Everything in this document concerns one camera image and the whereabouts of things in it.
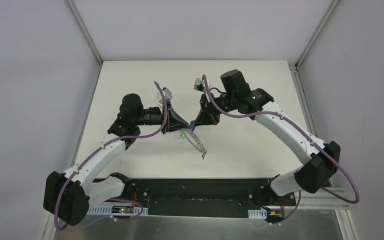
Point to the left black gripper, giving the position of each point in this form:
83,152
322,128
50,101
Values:
169,117

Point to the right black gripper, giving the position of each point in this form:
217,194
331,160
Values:
208,110

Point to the blue tag key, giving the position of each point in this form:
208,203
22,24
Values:
191,126

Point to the keyring with black key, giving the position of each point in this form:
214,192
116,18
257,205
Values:
194,140

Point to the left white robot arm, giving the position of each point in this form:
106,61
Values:
70,194

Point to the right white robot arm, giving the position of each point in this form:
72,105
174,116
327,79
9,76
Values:
319,159

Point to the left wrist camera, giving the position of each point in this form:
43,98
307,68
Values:
166,95

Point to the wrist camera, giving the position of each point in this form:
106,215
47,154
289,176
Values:
166,95
200,85

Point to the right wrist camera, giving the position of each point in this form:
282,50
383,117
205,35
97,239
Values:
200,85

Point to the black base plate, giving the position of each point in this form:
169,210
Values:
200,197

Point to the right white cable duct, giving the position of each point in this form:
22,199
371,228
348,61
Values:
257,214

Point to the white cable duct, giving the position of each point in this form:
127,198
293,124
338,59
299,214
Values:
119,209
257,214

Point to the left white cable duct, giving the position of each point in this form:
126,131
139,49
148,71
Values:
119,209

